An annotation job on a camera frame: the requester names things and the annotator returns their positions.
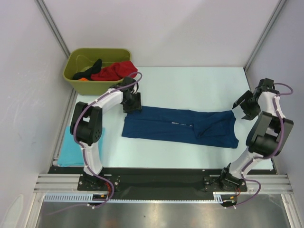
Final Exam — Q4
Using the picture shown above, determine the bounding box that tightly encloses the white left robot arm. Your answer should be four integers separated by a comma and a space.
70, 72, 142, 190

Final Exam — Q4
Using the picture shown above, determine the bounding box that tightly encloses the right aluminium corner post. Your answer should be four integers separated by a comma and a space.
243, 0, 288, 73

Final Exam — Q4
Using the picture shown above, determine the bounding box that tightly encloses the olive green plastic bin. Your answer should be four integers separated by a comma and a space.
63, 48, 131, 95

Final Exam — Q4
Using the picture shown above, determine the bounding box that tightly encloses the red t shirt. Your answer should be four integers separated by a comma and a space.
91, 60, 138, 81

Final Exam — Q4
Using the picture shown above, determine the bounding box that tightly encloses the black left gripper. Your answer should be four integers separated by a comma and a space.
123, 92, 142, 114

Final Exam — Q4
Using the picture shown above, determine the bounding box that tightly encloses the folded turquoise t shirt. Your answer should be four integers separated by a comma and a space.
57, 125, 106, 168

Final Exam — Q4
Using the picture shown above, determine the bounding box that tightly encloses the white slotted cable duct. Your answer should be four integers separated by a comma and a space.
44, 192, 238, 204

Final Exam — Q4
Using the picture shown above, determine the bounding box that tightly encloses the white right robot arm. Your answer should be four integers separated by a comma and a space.
217, 78, 294, 191

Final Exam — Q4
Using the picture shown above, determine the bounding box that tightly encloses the left aluminium corner post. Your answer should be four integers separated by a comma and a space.
34, 0, 70, 58

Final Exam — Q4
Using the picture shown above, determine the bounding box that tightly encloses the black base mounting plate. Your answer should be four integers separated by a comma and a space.
47, 166, 252, 199

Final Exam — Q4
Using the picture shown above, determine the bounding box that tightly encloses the aluminium frame rail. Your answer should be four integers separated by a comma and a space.
34, 174, 294, 194

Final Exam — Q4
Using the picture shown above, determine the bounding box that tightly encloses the black garment in bin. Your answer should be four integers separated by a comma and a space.
72, 59, 102, 81

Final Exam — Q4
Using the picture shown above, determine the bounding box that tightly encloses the navy blue t shirt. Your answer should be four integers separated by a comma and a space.
122, 106, 239, 149

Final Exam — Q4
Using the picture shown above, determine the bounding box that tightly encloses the aluminium corner post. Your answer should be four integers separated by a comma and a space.
243, 0, 288, 73
34, 0, 70, 58

